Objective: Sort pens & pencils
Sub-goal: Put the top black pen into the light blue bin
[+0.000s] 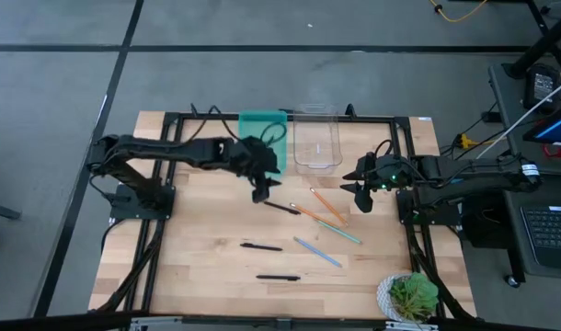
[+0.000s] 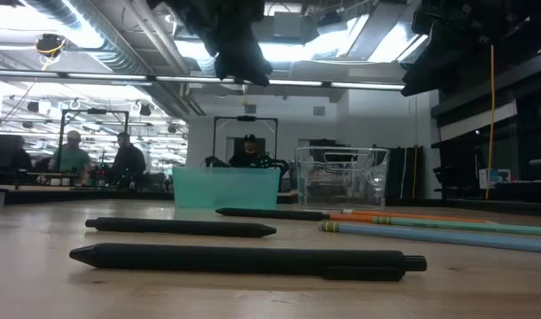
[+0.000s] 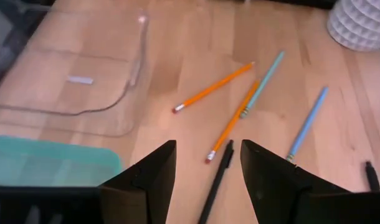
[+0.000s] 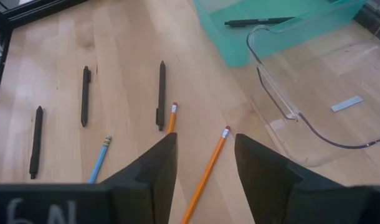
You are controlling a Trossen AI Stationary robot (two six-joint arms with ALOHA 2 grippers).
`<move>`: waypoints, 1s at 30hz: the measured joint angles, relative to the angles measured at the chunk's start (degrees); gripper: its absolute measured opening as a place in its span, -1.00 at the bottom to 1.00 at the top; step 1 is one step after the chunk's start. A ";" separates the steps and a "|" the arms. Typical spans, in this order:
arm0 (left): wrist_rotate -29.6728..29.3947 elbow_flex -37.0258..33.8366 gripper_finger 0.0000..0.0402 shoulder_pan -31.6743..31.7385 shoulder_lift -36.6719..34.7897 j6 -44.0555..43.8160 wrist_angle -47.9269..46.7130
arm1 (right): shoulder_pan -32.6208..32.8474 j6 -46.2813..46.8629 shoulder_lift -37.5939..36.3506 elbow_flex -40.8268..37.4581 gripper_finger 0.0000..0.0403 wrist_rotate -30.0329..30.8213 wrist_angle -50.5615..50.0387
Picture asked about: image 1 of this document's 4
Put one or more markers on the teal translucent plastic bin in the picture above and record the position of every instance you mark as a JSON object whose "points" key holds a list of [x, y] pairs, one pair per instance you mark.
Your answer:
{"points": [[253, 124]]}

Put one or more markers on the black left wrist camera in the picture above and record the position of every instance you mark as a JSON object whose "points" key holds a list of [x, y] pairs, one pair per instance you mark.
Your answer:
{"points": [[260, 195]]}

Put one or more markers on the red object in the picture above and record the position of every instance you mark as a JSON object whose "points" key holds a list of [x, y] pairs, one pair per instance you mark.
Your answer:
{"points": [[556, 152]]}

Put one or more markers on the black laptop keyboard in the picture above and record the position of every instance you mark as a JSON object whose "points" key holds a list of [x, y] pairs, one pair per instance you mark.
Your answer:
{"points": [[552, 234]]}

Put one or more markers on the black diagonal pole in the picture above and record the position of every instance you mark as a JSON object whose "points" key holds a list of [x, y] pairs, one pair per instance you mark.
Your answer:
{"points": [[542, 43]]}

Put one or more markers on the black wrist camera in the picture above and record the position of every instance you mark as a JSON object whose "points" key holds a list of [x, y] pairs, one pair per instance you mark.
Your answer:
{"points": [[364, 202], [260, 195]]}

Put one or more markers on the black aluminium table frame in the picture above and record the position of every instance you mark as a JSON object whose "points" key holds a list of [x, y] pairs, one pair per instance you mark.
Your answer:
{"points": [[368, 118]]}

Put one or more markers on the black caster wheel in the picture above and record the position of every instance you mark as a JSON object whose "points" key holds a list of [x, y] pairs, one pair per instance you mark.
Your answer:
{"points": [[513, 281]]}

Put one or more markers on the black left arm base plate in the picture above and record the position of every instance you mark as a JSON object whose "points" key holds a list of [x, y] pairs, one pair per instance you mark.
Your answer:
{"points": [[119, 209]]}

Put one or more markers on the black front crossbar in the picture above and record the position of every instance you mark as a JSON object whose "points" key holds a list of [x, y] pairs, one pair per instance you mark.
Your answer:
{"points": [[55, 322]]}

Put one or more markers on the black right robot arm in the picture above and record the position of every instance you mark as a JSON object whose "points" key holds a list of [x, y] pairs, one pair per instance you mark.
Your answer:
{"points": [[469, 177]]}

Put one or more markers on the green succulent in white pot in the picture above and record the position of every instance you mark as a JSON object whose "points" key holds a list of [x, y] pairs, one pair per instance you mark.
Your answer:
{"points": [[414, 294]]}

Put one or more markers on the grey side desk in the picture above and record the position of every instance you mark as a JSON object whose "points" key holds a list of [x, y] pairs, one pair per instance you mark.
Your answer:
{"points": [[503, 92]]}

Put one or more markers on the black box under desk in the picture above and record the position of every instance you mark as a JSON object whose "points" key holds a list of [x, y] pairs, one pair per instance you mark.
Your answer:
{"points": [[485, 230]]}

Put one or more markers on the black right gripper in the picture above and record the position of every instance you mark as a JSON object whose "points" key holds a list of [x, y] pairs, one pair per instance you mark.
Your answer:
{"points": [[384, 172]]}

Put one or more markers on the orange pencil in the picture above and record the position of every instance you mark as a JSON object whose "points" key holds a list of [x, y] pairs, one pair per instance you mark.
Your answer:
{"points": [[328, 207], [313, 215]]}

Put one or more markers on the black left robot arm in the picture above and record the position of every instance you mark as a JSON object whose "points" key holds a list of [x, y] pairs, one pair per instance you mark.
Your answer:
{"points": [[179, 151]]}

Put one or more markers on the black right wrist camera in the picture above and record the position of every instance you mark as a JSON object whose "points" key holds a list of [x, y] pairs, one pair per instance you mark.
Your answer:
{"points": [[364, 202]]}

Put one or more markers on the black power adapter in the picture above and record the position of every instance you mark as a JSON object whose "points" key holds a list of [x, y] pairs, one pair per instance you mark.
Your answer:
{"points": [[540, 87]]}

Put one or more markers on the white table sticker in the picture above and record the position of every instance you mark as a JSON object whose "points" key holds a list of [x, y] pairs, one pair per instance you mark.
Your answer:
{"points": [[424, 118]]}

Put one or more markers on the grey chair base leg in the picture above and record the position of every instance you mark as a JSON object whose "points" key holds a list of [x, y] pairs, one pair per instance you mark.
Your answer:
{"points": [[0, 210]]}

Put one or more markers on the white rod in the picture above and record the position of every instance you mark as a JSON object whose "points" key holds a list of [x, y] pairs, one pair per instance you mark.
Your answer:
{"points": [[524, 118]]}

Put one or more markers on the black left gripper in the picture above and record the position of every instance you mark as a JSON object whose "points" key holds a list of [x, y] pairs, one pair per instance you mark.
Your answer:
{"points": [[255, 158]]}

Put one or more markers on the clear plastic bin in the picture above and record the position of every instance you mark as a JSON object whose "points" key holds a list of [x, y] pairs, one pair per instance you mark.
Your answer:
{"points": [[308, 138]]}

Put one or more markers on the black pen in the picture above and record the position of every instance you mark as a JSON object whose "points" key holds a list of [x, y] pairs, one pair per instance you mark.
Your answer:
{"points": [[282, 208], [278, 277], [262, 247]]}

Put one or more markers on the blue pencil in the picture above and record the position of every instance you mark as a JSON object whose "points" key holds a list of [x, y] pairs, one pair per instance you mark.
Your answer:
{"points": [[317, 252]]}

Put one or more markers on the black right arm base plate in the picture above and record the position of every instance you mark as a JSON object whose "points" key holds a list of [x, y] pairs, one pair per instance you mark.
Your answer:
{"points": [[439, 218]]}

